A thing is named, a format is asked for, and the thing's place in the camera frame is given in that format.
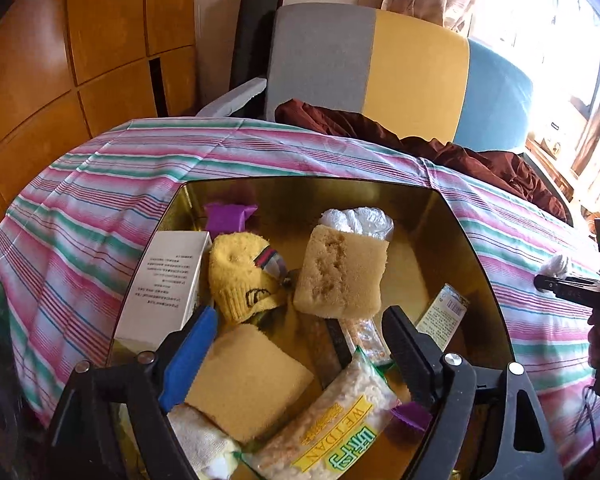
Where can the rice cracker snack packet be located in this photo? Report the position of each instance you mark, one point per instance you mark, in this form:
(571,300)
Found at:
(320,425)

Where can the wooden side table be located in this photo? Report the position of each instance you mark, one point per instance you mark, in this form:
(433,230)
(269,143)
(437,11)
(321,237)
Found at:
(570,170)

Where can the snack bar packet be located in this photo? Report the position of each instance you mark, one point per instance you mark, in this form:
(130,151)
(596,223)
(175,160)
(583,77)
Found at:
(330,350)

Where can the wooden wardrobe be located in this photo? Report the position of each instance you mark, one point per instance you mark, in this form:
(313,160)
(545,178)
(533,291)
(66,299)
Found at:
(55,85)

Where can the small green and white box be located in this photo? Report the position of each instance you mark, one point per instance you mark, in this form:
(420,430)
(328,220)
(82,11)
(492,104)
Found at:
(442,312)

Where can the black rolled mat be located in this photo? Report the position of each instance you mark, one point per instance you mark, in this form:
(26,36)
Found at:
(252,35)

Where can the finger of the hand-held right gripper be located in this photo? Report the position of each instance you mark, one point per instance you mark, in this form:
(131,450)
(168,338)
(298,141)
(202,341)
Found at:
(565,287)

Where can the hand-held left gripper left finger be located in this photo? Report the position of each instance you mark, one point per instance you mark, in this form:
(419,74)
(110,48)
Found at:
(190,355)

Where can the purple wrapper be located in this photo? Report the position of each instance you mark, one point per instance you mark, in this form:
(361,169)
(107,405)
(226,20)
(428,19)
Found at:
(230,216)
(410,416)

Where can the cream cardboard box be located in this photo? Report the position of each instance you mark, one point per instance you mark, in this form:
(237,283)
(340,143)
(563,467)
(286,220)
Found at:
(165,280)

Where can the maroon blanket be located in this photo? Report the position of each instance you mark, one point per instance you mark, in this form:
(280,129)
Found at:
(480,160)

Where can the yellow knit sock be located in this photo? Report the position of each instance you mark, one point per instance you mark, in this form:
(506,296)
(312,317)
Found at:
(240,275)

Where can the white cloth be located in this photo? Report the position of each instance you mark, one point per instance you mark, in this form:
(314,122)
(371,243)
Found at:
(200,442)

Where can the grey yellow blue chair backrest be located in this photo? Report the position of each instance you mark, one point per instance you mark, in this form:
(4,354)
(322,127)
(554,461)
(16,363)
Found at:
(410,70)

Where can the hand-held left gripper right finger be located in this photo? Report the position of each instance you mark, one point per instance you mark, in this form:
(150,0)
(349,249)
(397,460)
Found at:
(405,350)

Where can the grey chair armrest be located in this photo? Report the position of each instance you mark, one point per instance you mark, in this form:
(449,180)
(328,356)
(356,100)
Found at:
(235,97)
(555,187)

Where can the thick yellow sponge with holes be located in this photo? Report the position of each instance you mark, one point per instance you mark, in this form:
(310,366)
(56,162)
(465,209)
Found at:
(340,270)

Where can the window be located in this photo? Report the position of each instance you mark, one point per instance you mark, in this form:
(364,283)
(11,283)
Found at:
(540,25)

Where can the clear plastic bag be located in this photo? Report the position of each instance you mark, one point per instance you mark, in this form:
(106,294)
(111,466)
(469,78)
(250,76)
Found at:
(365,221)

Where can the gold metal tin box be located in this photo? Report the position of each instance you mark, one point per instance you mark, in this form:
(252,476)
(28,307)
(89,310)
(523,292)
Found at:
(420,240)

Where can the person's right hand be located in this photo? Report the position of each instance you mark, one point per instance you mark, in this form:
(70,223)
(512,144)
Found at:
(594,347)

